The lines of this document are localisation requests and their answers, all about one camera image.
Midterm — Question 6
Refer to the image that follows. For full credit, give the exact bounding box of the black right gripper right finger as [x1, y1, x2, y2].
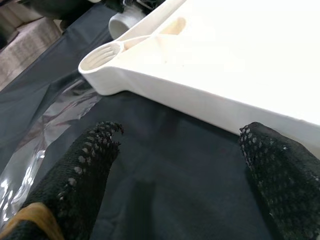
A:
[238, 121, 320, 240]

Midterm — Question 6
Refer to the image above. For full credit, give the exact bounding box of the yellow rubber band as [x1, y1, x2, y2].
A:
[0, 202, 65, 240]

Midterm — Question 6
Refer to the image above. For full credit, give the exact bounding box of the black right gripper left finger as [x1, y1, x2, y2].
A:
[0, 121, 125, 240]

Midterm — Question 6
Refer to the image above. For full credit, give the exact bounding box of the white plastic table leg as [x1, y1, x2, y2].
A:
[108, 9, 146, 41]

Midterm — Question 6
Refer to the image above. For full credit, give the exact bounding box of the brown striped fabric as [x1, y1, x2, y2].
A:
[0, 9, 62, 90]

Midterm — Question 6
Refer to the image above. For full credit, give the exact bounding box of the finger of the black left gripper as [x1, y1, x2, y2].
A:
[101, 0, 126, 15]
[138, 0, 163, 12]

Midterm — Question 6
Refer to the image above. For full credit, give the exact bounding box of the black table cloth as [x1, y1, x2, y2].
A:
[0, 4, 283, 240]

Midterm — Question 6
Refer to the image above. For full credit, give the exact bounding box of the white plastic table top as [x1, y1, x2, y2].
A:
[78, 0, 320, 161]

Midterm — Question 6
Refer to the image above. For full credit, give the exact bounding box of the clear plastic wrap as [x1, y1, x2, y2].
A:
[0, 78, 102, 226]

